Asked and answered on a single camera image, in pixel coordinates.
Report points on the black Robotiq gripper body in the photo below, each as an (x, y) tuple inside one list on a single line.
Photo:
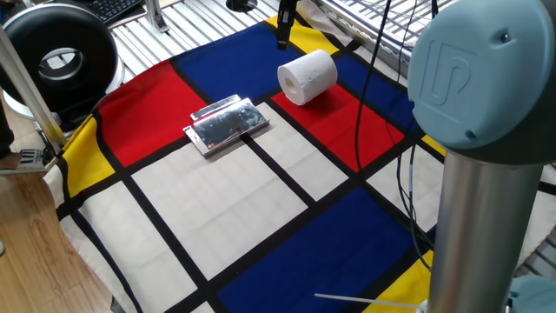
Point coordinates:
[(287, 11)]

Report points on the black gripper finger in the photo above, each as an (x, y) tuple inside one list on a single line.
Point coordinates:
[(283, 37)]

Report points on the white toilet paper roll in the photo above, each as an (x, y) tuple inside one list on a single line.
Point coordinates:
[(313, 74)]

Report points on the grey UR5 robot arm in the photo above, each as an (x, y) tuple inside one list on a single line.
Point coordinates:
[(478, 217)]

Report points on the black round disc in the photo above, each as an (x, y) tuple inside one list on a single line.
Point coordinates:
[(241, 4)]

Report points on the black computer keyboard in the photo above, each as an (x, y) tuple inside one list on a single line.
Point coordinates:
[(113, 8)]

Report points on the colour block checked tablecloth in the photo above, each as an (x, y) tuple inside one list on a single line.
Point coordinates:
[(217, 204)]

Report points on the white slotted adapter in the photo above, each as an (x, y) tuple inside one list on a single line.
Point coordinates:
[(30, 157)]

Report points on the short aluminium post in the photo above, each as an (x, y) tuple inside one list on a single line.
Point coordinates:
[(154, 15)]

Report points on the slanted aluminium frame post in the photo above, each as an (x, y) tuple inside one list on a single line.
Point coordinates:
[(26, 87)]

